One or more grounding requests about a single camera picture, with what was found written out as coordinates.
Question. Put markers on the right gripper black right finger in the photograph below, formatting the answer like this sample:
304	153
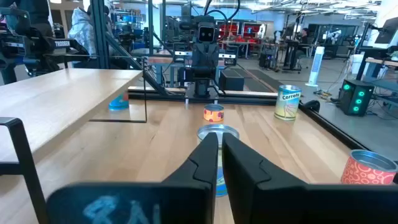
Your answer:
280	202

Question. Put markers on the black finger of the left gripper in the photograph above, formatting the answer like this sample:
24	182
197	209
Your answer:
211	59
199	59

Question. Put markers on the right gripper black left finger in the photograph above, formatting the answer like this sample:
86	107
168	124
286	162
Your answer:
186	202

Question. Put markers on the short yellow red-dotted can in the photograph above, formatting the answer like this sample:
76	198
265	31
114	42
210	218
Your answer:
214	115

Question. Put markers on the tall can with blue base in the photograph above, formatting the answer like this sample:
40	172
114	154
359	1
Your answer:
217	129

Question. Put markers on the orange can with yellow circles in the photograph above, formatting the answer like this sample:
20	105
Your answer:
363	172

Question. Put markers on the blue and yellow Carrots can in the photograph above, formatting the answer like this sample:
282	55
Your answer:
287	105

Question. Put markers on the black Trossen robot arm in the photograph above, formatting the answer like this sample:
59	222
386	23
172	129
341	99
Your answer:
62	43

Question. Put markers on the red tool cabinet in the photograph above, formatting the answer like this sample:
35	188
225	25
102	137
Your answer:
252	32
228	31

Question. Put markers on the black floor box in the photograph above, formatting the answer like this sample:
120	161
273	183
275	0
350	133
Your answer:
231	82

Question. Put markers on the black floor mat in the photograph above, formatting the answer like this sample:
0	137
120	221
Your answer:
261	79

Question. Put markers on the black standing desk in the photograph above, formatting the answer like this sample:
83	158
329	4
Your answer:
289	46

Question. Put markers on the bright blue can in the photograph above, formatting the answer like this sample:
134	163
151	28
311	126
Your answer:
118	104

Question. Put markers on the person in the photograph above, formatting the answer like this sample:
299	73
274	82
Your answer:
304	39
82	31
34	15

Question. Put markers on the black table edge clamp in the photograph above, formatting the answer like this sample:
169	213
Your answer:
312	105

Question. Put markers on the white tower fan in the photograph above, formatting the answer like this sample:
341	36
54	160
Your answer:
317	65

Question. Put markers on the wooden desk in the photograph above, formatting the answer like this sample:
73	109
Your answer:
379	61

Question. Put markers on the black monitor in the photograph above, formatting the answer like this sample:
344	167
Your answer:
388	31

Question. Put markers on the pale green object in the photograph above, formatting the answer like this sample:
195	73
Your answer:
395	56

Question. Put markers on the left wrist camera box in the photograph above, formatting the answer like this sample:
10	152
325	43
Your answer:
206	25

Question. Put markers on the black aluminium table frame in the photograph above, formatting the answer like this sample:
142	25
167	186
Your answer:
248	99

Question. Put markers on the dark metal frame post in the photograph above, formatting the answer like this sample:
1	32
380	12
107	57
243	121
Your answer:
99	31
150	28

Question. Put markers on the dark diagonal frame brace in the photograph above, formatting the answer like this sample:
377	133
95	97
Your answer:
136	63

